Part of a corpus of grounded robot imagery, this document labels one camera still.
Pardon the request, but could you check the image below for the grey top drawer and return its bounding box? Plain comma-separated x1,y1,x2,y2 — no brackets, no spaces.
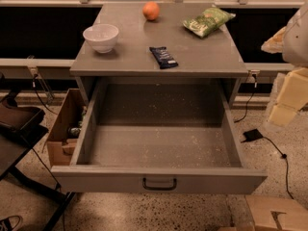
52,77,267,194

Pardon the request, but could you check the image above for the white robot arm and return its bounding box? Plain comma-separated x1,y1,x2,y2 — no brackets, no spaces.
261,3,308,131

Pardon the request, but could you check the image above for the grey drawer cabinet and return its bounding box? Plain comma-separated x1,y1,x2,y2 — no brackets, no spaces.
70,3,247,105

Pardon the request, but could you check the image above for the green chip bag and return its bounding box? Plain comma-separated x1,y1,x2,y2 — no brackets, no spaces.
183,7,236,39

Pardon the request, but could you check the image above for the dark blue snack bar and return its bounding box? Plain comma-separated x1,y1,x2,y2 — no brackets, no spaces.
149,46,178,69

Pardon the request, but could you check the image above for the orange fruit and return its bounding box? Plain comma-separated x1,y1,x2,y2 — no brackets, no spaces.
142,2,160,21

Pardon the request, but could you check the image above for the cardboard box bottom right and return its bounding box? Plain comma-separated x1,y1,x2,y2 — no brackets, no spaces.
218,194,308,231

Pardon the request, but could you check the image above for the white ceramic bowl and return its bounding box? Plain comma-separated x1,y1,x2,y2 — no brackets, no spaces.
83,24,119,53

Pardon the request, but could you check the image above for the green can in box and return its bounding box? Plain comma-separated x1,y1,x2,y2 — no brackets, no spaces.
67,127,81,138

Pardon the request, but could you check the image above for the open cardboard box left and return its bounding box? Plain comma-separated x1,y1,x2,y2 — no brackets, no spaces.
46,89,86,167

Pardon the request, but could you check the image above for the black chair with stand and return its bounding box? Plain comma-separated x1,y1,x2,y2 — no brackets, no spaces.
0,72,77,231

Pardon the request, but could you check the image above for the black sneaker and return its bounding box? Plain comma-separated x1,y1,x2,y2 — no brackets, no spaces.
0,216,23,231

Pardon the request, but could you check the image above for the black cable right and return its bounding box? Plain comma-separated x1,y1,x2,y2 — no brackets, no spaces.
233,73,260,124

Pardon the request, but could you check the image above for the black cable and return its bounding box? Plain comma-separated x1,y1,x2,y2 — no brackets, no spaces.
233,73,260,124
31,74,60,116

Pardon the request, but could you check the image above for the black power adapter with cable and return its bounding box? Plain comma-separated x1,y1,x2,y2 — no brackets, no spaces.
244,129,294,198

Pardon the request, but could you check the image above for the black cable left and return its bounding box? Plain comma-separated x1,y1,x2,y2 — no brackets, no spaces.
31,74,60,116

